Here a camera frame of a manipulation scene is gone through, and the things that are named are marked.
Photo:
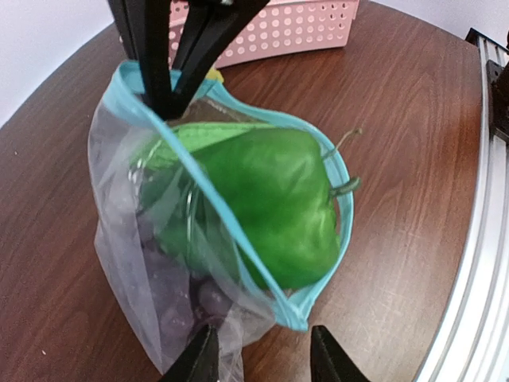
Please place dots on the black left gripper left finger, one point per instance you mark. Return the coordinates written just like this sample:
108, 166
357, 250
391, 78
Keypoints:
199, 362

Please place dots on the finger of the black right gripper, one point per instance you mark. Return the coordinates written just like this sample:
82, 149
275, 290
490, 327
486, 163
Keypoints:
209, 29
143, 26

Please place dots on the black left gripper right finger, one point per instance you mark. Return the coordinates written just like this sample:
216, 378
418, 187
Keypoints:
328, 361

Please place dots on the dark red grape bunch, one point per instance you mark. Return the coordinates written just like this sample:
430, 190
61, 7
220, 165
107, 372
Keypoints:
184, 300

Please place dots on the clear zip top bag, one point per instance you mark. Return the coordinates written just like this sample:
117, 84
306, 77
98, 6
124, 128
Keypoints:
232, 219

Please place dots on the green chayote squash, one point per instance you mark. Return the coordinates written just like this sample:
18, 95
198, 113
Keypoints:
281, 197

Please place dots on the pink perforated plastic basket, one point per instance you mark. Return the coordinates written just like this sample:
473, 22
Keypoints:
279, 28

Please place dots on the front aluminium rail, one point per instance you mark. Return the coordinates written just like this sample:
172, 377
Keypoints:
471, 343

